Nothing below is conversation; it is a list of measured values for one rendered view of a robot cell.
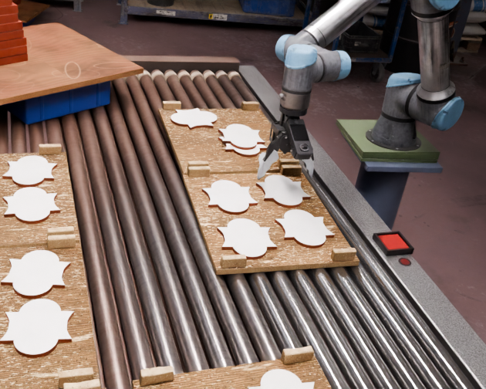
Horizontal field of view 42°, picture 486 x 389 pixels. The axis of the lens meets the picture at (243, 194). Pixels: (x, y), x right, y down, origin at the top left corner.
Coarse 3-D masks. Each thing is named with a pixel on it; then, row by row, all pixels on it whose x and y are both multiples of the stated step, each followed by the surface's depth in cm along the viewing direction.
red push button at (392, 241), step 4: (380, 236) 162; (384, 236) 162; (388, 236) 162; (392, 236) 162; (396, 236) 163; (384, 240) 161; (388, 240) 161; (392, 240) 161; (396, 240) 161; (400, 240) 162; (384, 244) 159; (388, 244) 159; (392, 244) 160; (396, 244) 160; (400, 244) 160; (404, 244) 160; (388, 248) 158; (392, 248) 158; (396, 248) 158; (400, 248) 159
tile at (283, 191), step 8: (272, 176) 177; (280, 176) 178; (256, 184) 173; (264, 184) 173; (272, 184) 173; (280, 184) 174; (288, 184) 174; (296, 184) 175; (264, 192) 170; (272, 192) 170; (280, 192) 170; (288, 192) 171; (296, 192) 171; (304, 192) 172; (264, 200) 167; (272, 200) 168; (280, 200) 167; (288, 200) 168; (296, 200) 168
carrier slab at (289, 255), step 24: (192, 192) 166; (312, 192) 175; (216, 216) 158; (240, 216) 160; (264, 216) 161; (216, 240) 150; (288, 240) 154; (336, 240) 157; (216, 264) 142; (264, 264) 145; (288, 264) 146; (312, 264) 147; (336, 264) 149
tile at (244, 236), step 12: (228, 228) 153; (240, 228) 154; (252, 228) 154; (264, 228) 155; (228, 240) 149; (240, 240) 150; (252, 240) 150; (264, 240) 151; (240, 252) 145; (252, 252) 146; (264, 252) 147
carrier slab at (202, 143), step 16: (160, 112) 205; (224, 112) 211; (240, 112) 213; (256, 112) 215; (176, 128) 197; (208, 128) 200; (224, 128) 201; (256, 128) 204; (176, 144) 188; (192, 144) 189; (208, 144) 190; (192, 160) 181; (208, 160) 182; (224, 160) 184; (240, 160) 185; (256, 160) 186
